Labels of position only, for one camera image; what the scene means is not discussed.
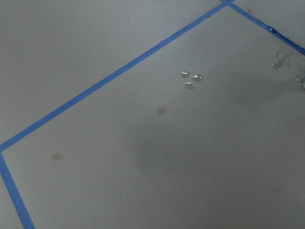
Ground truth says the steel jigger measuring cup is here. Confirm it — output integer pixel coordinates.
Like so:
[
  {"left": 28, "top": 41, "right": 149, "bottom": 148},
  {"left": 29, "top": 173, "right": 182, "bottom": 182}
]
[{"left": 297, "top": 72, "right": 305, "bottom": 90}]

